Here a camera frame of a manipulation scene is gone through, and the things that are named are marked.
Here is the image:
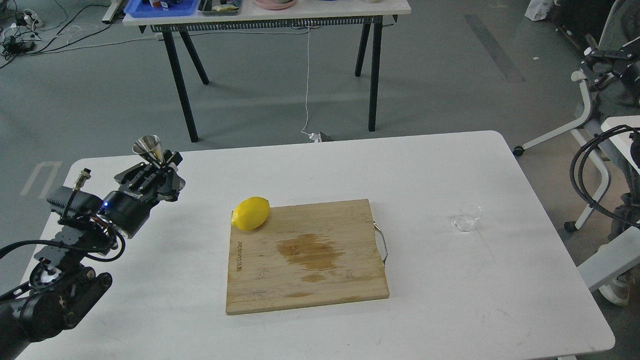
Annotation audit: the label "pink plate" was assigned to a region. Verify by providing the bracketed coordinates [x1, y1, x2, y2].
[254, 0, 297, 10]

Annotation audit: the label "white hanging cable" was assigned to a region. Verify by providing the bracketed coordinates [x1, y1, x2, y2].
[300, 26, 322, 143]

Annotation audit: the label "grey office chair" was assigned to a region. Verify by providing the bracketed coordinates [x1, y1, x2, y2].
[512, 70, 612, 233]

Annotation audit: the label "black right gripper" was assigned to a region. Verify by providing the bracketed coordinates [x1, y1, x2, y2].
[580, 42, 640, 108]

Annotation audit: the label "yellow lemon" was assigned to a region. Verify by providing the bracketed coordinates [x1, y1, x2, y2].
[231, 196, 270, 231]

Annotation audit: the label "blue plastic tray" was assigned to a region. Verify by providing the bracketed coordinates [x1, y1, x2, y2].
[124, 0, 199, 19]

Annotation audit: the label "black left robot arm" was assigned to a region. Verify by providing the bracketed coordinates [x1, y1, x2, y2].
[1, 150, 185, 360]

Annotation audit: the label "person in grey shirt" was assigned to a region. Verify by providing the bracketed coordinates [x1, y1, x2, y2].
[598, 0, 640, 307]

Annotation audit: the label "grey metal tray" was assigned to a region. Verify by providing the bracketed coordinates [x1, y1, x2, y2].
[197, 0, 242, 16]

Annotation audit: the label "steel jigger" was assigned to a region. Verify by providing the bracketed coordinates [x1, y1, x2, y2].
[132, 134, 165, 168]

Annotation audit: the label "clear glass measuring cup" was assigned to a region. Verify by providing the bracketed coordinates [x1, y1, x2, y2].
[453, 202, 483, 233]

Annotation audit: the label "wooden cutting board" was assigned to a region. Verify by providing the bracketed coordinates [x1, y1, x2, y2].
[225, 199, 390, 315]

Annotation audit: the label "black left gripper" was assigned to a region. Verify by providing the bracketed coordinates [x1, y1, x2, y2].
[98, 151, 186, 239]

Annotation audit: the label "floor cables and power strip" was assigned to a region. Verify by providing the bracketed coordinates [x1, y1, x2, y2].
[0, 0, 126, 71]

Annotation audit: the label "white background table black legs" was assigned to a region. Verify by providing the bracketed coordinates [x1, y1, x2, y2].
[123, 0, 412, 142]

